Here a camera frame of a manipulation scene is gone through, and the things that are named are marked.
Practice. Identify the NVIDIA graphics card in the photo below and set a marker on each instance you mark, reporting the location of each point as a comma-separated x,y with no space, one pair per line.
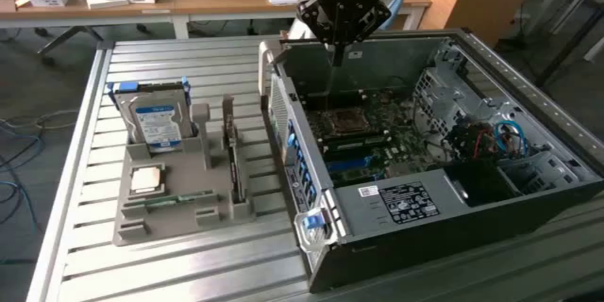
235,164

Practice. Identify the wooden desk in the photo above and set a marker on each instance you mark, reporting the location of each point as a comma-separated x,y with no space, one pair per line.
212,1

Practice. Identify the metal CPU socket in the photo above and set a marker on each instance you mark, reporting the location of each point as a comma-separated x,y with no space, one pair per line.
350,120

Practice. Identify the installed black RAM stick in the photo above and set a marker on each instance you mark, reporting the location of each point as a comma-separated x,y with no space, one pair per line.
359,145
354,136

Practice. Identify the green Dell motherboard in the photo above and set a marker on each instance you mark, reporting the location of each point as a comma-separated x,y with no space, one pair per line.
402,139

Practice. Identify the blue expansion slot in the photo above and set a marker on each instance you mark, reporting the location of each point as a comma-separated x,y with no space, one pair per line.
350,165

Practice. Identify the black desk leg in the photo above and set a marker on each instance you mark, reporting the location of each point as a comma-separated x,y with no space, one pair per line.
66,38

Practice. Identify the grey plastic parts rack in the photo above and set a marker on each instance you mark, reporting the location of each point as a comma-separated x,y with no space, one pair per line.
188,181

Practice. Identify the grey power supply unit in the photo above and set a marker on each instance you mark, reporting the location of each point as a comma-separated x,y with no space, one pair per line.
359,206

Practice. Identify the blue case latch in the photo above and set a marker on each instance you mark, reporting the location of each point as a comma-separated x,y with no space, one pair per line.
314,220

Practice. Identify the silver CPU chip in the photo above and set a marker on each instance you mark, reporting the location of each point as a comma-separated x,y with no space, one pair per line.
146,179

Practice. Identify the green RAM stick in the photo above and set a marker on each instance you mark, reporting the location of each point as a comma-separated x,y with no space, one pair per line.
170,198

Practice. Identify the black open PC case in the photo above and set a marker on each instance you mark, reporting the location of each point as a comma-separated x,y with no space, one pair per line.
424,245

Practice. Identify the hard disk with blue bracket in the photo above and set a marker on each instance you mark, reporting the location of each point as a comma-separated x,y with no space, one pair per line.
156,121

